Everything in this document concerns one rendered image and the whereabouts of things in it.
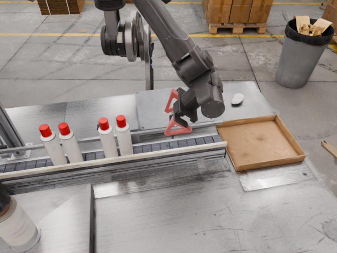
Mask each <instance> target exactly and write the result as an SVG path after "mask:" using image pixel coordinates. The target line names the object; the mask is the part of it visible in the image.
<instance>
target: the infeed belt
mask: <svg viewBox="0 0 337 253"><path fill-rule="evenodd" d="M218 142H222V139H221V137H220V135H212V136H205V137H198V138H190V139H183V140H176V141H169V142H161V143H154V144H151V145H150V144H147V145H142V146H141V145H140V146H133V154H141V153H148V152H155V151H162V150H169V149H176V148H183V147H190V146H197V145H204V144H211V143H218ZM223 149H226V148H225V147H219V148H212V149H205V150H198V151H191V152H184V153H177V154H170V155H163V156H157V157H150V158H143V159H136V160H129V161H122V162H115V163H108V164H101V165H94V166H87V167H81V168H74V169H67V170H60V171H53V172H46V173H39V174H32V175H25V176H18V177H11V178H4V179H0V181H1V182H3V181H10V180H17V179H24V178H31V177H38V176H45V175H52V174H59V173H65V172H72V171H79V170H86V169H93V168H100V167H106V166H113V165H120V164H127V163H134V162H141V161H148V160H154V159H161V158H168V157H175V156H182V155H189V154H195V153H202V152H209V151H216V150H223ZM117 152H118V156H121V154H120V149H119V148H118V149H117ZM82 157H83V159H84V161H91V160H98V159H105V154H104V151H96V153H95V152H88V153H82ZM49 166H53V163H52V161H51V159H50V158H45V159H38V160H30V161H23V162H16V163H9V164H1V165H0V173H6V172H13V171H20V170H27V169H35V168H42V167H49Z"/></svg>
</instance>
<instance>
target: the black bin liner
mask: <svg viewBox="0 0 337 253"><path fill-rule="evenodd" d="M309 21H310V24H312V25H313V24H314V23H315V22H316V21H317V20H316V19H311V18H309ZM284 32H285V34H286V37H288V38H290V39H292V40H294V41H298V42H304V43H307V44H309V45H313V46H314V45H316V46H323V45H326V44H329V43H330V41H331V40H332V38H333V35H334V33H335V29H334V28H333V27H332V26H331V25H329V26H328V27H327V28H326V30H325V31H324V32H323V33H322V34H321V37H315V36H309V35H304V34H301V33H298V30H297V25H296V19H292V20H290V21H289V22H288V23H287V25H286V28H285V31H284Z"/></svg>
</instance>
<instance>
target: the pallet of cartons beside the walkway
mask: <svg viewBox="0 0 337 253"><path fill-rule="evenodd" d="M272 3H273V0H202V7H203V11H204V14H205V18H206V21H207V25H208V28H209V32H210V34H217V28H230V30H231V32H232V34H242V33H243V28H255V29H256V31H257V33H258V34H265V31H266V26H267V24H266V22H267V19H268V16H269V13H270V9H271V6H272Z"/></svg>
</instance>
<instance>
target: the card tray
mask: <svg viewBox="0 0 337 253"><path fill-rule="evenodd" d="M216 128H217V130H218V133H219V135H220V137H221V139H222V141H223V142H225V141H227V146H226V147H225V148H226V150H227V153H228V155H229V157H230V159H231V161H232V164H233V166H234V168H235V170H236V172H238V171H244V170H251V169H257V168H263V167H269V166H276V165H282V164H288V163H295V162H301V161H303V160H304V159H305V157H306V153H305V152H304V151H303V149H302V148H301V146H300V145H299V144H298V142H297V141H296V140H295V138H294V137H293V135H292V134H291V133H290V131H289V130H288V129H287V127H286V126H285V124H284V123H283V122H282V120H281V119H280V117H279V116H278V115H277V114H272V115H264V116H256V117H249V118H241V119H234V120H226V121H223V124H221V125H217V127H216Z"/></svg>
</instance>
